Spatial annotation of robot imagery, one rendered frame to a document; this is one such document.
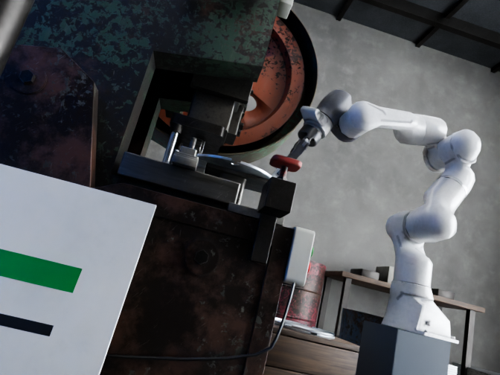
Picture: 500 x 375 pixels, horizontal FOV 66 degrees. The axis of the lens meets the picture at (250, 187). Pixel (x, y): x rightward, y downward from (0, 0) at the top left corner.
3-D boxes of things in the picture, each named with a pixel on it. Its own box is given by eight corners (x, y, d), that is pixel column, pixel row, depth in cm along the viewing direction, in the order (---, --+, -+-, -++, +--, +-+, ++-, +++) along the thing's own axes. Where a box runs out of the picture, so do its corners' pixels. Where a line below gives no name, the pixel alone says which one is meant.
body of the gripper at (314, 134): (326, 134, 126) (309, 155, 124) (316, 142, 134) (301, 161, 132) (308, 119, 126) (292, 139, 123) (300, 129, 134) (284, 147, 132)
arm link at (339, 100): (358, 142, 128) (344, 151, 138) (379, 114, 132) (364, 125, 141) (316, 106, 127) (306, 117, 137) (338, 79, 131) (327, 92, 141)
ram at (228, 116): (235, 149, 132) (255, 74, 139) (241, 135, 118) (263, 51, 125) (185, 135, 130) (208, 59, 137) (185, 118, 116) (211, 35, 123)
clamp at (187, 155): (193, 182, 111) (203, 149, 113) (196, 167, 95) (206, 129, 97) (172, 177, 110) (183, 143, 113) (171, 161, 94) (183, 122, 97)
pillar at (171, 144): (169, 167, 112) (182, 123, 116) (168, 164, 110) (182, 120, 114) (161, 164, 112) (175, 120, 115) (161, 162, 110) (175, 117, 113)
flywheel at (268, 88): (268, 181, 180) (309, 52, 198) (278, 170, 160) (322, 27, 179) (116, 127, 173) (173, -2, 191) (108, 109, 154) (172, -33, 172)
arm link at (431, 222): (446, 203, 140) (492, 196, 123) (407, 250, 131) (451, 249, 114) (428, 179, 139) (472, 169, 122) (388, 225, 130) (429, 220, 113)
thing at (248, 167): (184, 147, 106) (185, 145, 107) (184, 173, 134) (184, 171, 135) (285, 176, 110) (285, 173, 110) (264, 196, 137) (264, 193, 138)
